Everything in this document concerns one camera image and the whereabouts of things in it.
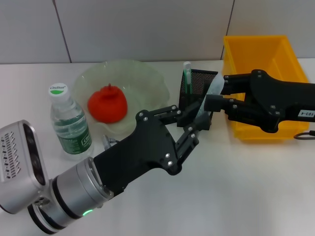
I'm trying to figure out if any right gripper cable with connectors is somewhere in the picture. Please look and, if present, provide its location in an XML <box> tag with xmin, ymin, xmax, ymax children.
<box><xmin>294</xmin><ymin>131</ymin><xmax>315</xmax><ymax>141</ymax></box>

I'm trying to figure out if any mint green retractable pen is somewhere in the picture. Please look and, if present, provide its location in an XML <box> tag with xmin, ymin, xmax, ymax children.
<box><xmin>183</xmin><ymin>61</ymin><xmax>193</xmax><ymax>95</ymax></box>

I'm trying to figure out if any clear water bottle green label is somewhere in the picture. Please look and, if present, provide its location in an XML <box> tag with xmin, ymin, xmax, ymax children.
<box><xmin>48</xmin><ymin>82</ymin><xmax>95</xmax><ymax>162</ymax></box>

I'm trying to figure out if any black mesh pen holder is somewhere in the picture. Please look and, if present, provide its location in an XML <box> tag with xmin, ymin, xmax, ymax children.
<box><xmin>177</xmin><ymin>69</ymin><xmax>219</xmax><ymax>131</ymax></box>

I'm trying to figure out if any pale green glass fruit plate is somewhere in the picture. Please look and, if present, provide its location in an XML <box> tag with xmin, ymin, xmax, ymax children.
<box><xmin>73</xmin><ymin>59</ymin><xmax>171</xmax><ymax>141</ymax></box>

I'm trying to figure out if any yellow plastic bin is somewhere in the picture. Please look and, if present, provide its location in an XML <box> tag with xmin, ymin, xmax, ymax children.
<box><xmin>222</xmin><ymin>35</ymin><xmax>311</xmax><ymax>143</ymax></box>

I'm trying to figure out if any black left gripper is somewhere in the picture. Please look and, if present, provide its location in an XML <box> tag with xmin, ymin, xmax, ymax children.
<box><xmin>93</xmin><ymin>102</ymin><xmax>210</xmax><ymax>195</ymax></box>

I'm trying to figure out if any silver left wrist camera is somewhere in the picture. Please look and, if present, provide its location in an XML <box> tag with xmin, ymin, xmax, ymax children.
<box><xmin>0</xmin><ymin>119</ymin><xmax>50</xmax><ymax>214</ymax></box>

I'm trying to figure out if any grey marker pen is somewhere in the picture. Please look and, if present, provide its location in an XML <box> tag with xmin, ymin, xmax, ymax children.
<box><xmin>196</xmin><ymin>73</ymin><xmax>225</xmax><ymax>120</ymax></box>

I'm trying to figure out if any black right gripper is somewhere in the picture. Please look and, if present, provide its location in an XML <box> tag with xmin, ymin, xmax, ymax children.
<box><xmin>204</xmin><ymin>69</ymin><xmax>315</xmax><ymax>133</ymax></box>

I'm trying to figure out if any left gripper cable with connector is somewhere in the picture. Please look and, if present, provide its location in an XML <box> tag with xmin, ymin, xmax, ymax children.
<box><xmin>102</xmin><ymin>134</ymin><xmax>121</xmax><ymax>151</ymax></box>

